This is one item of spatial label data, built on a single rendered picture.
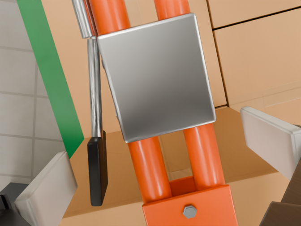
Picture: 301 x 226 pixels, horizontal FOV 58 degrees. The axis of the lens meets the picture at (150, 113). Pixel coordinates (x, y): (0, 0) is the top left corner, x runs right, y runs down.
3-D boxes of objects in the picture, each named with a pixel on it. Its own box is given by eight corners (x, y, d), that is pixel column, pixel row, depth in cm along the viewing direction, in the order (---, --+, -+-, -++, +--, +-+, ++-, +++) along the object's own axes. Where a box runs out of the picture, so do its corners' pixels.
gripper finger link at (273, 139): (291, 132, 13) (307, 129, 13) (238, 107, 20) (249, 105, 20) (300, 190, 13) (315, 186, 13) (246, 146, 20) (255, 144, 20)
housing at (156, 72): (206, 109, 22) (223, 121, 17) (124, 129, 22) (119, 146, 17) (188, 20, 20) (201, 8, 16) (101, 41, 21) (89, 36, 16)
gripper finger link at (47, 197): (47, 251, 13) (32, 254, 13) (78, 187, 20) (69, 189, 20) (27, 197, 13) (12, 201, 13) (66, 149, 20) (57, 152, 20)
